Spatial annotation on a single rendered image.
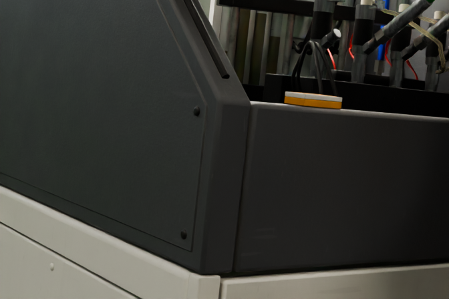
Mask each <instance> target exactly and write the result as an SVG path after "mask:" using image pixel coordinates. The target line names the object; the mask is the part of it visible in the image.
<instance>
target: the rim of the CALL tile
mask: <svg viewBox="0 0 449 299"><path fill-rule="evenodd" d="M285 96H287V97H297V98H302V99H315V100H323V101H337V102H342V97H332V96H324V95H311V94H304V93H294V92H288V91H286V92H285Z"/></svg>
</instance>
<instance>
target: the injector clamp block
mask: <svg viewBox="0 0 449 299"><path fill-rule="evenodd" d="M334 81H335V85H336V88H337V92H338V95H339V97H342V102H341V106H342V108H343V109H352V110H360V111H375V112H384V113H398V114H407V115H422V116H430V117H445V118H449V93H442V92H436V91H433V90H431V89H427V90H426V91H424V90H418V89H407V88H401V87H396V85H390V86H382V85H372V84H365V83H357V81H349V82H348V81H336V80H334ZM300 82H301V90H302V93H314V94H319V87H318V81H317V78H315V76H309V75H308V76H307V77H300ZM322 84H323V94H324V95H330V96H334V93H333V90H332V86H331V82H330V80H329V79H325V78H323V79H322ZM286 91H288V92H293V90H292V85H291V76H290V75H283V73H277V74H272V73H266V74H265V84H264V91H263V102H267V103H282V104H288V103H284V102H285V97H286V96H285V92H286Z"/></svg>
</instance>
